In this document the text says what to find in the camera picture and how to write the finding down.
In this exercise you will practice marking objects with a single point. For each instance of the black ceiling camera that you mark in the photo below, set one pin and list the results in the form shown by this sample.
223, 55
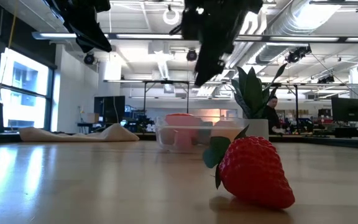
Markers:
297, 54
326, 79
89, 58
191, 55

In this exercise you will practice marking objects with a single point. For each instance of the long ceiling light bar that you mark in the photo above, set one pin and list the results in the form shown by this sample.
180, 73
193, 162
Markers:
151, 36

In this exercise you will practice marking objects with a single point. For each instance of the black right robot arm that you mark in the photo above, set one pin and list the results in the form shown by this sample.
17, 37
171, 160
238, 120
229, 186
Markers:
247, 5

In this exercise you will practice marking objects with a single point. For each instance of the person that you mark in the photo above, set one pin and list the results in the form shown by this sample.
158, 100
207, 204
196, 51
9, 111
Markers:
272, 115

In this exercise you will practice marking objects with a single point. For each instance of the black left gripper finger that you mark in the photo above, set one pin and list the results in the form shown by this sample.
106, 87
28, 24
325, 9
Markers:
82, 39
99, 39

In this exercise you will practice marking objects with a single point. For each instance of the black background station frame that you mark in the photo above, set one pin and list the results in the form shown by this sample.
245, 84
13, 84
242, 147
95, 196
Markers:
166, 81

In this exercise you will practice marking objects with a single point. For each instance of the clear plastic tupperware container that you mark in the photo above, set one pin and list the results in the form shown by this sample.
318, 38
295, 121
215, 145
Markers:
160, 124

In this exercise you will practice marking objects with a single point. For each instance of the red toy strawberry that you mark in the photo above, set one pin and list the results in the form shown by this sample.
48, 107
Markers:
253, 174

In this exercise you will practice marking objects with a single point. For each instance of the green plant in white pot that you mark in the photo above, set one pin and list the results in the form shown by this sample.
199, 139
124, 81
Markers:
253, 93

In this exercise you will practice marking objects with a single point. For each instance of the pale pink cloth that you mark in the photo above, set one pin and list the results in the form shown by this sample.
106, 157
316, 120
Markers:
73, 136

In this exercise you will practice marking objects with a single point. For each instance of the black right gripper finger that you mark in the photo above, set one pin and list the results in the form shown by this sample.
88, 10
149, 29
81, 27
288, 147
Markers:
207, 65
225, 53

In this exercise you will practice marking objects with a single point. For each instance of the black computer monitor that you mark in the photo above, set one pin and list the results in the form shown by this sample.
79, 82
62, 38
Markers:
348, 109
109, 107

